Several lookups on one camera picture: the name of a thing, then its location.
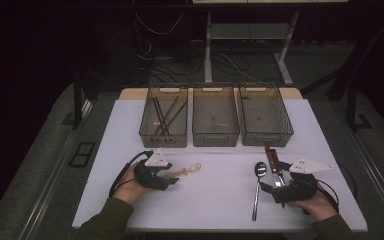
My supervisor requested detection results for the black floor cable bundle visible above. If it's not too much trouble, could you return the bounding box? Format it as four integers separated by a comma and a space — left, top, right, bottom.
146, 49, 261, 84

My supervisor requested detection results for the person's left hand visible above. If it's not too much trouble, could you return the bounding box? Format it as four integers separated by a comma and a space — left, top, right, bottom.
113, 164, 154, 205

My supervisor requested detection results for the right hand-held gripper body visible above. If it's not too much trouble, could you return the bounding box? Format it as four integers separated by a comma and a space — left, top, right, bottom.
272, 157, 334, 204

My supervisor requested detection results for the brown wooden chopstick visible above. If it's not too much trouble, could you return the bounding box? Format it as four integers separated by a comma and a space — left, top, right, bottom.
164, 100, 188, 133
156, 96, 180, 135

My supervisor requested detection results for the wooden handled knife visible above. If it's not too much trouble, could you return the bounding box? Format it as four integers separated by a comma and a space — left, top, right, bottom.
264, 145, 283, 189

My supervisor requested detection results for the smoky translucent plastic bin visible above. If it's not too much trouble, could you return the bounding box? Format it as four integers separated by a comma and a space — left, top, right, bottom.
192, 86, 241, 148
138, 87, 189, 148
239, 85, 295, 147

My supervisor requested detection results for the black chopstick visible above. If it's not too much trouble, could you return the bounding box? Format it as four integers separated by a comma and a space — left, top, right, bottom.
154, 97, 170, 136
152, 97, 167, 136

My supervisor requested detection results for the black metal stand post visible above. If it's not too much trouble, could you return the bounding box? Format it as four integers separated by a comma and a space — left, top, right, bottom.
73, 78, 91, 130

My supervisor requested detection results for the right hand-held gripper cable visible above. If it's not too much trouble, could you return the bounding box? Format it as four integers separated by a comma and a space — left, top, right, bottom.
316, 179, 340, 214

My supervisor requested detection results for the grey metal frame desk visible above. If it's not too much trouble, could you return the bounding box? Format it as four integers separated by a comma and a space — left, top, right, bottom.
192, 0, 349, 87

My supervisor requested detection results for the metal spoon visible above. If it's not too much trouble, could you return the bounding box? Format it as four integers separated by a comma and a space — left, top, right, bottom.
251, 161, 268, 222

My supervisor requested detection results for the person's right hand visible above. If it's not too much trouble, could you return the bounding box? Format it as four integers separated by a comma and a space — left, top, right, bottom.
288, 192, 338, 223

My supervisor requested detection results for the white table sheet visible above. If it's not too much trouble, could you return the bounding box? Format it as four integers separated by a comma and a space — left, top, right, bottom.
72, 98, 369, 233

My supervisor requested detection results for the metal floor rail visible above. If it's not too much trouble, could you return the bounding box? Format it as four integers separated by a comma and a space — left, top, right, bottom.
339, 131, 384, 231
23, 99, 93, 240

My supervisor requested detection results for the black metal stand frame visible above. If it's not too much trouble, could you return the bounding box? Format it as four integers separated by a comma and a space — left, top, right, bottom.
301, 9, 384, 133

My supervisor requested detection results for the wooden-handled small utensil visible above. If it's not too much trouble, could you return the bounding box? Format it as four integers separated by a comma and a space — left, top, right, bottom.
162, 162, 202, 181

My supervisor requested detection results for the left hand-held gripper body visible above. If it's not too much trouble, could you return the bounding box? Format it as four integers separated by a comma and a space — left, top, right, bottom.
133, 148, 173, 192

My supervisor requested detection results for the white hanging cable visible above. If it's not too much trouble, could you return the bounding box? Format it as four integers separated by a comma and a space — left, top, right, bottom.
134, 12, 186, 36

